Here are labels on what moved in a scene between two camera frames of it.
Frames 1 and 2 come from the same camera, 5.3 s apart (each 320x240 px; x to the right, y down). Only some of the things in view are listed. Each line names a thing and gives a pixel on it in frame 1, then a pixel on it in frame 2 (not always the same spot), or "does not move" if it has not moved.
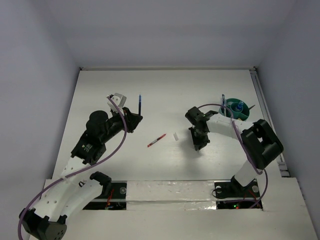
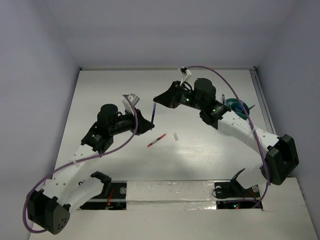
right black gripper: (199, 143) -> (170, 98)
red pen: (155, 141) does not move
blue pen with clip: (139, 108) -> (154, 106)
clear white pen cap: (176, 137) does not move
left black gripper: (131, 119) -> (142, 124)
